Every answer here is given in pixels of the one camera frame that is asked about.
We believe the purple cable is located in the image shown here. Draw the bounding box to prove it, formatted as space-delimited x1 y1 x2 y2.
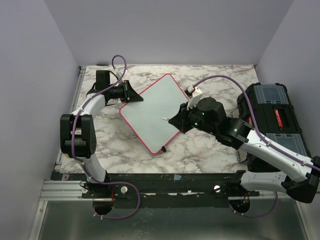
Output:
191 74 320 218
70 54 141 221

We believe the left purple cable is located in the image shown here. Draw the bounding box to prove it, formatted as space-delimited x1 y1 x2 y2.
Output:
70 54 141 221

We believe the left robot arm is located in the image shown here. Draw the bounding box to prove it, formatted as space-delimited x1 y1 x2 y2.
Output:
60 70 144 198

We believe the aluminium frame profile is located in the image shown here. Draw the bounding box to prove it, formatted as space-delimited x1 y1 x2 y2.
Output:
27 66 87 240

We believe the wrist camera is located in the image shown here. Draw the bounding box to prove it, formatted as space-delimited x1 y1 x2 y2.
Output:
184 85 203 110
114 67 128 81

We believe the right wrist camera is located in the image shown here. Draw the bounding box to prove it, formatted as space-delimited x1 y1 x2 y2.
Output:
184 85 203 110

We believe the black plastic toolbox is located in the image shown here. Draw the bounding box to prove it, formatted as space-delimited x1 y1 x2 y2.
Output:
236 83 311 173

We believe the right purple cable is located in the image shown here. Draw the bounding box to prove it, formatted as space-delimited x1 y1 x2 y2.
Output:
191 74 320 218

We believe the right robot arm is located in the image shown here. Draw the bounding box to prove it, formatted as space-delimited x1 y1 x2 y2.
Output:
168 97 320 204

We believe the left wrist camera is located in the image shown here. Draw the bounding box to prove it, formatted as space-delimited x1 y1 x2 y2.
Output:
114 67 128 81

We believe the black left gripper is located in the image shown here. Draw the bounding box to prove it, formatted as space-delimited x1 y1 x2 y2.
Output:
108 80 144 104

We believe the pink framed whiteboard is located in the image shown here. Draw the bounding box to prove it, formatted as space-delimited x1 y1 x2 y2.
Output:
119 73 189 155

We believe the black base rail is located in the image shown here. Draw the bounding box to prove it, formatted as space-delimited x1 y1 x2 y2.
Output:
64 173 259 209

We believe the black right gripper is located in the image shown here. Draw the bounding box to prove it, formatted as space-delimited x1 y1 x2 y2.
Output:
168 101 217 136

